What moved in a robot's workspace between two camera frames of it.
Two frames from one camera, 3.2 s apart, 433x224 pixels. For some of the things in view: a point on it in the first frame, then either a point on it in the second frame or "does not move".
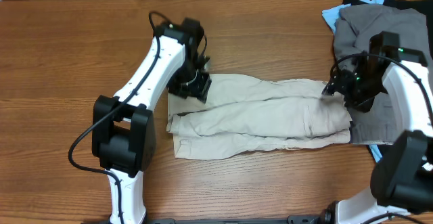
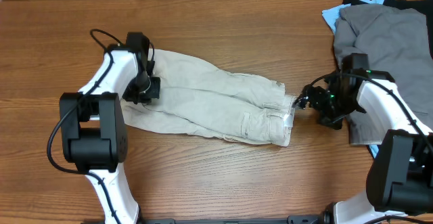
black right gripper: (339, 83) → (335, 121)
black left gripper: (199, 88) → (155, 91)
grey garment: (354, 27) does not move
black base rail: (298, 219) does not move
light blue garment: (329, 17) does not move
